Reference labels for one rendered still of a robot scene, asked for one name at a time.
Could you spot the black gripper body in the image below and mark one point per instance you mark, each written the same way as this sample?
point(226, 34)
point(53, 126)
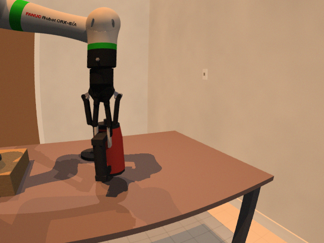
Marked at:
point(99, 77)

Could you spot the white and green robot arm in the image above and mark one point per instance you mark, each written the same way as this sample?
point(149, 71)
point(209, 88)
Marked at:
point(100, 29)

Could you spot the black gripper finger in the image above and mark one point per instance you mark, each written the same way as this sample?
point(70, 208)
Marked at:
point(111, 123)
point(93, 122)

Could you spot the red kettle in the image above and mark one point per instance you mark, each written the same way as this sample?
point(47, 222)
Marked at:
point(108, 162)

